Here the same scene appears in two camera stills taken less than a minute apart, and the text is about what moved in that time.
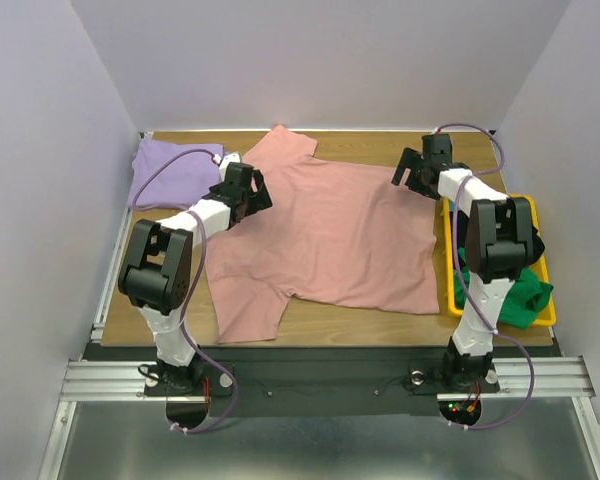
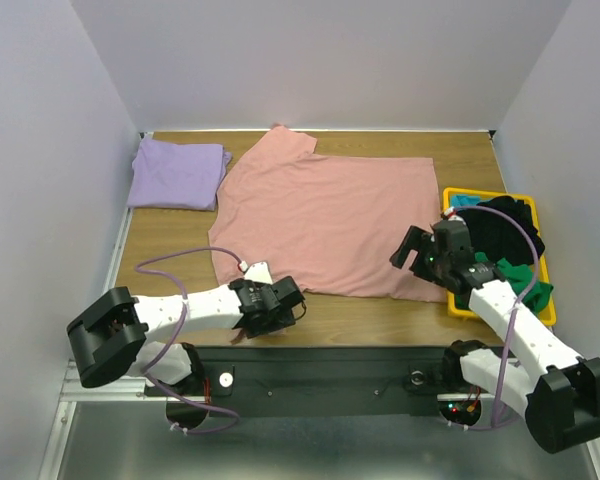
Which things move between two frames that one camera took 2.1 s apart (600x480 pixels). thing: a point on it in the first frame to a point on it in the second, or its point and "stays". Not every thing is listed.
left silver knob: [225, 380] stays
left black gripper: [261, 200] to [279, 321]
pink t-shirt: [340, 233] stays
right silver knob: [417, 377] stays
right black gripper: [412, 168] to [422, 261]
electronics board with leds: [461, 412] stays
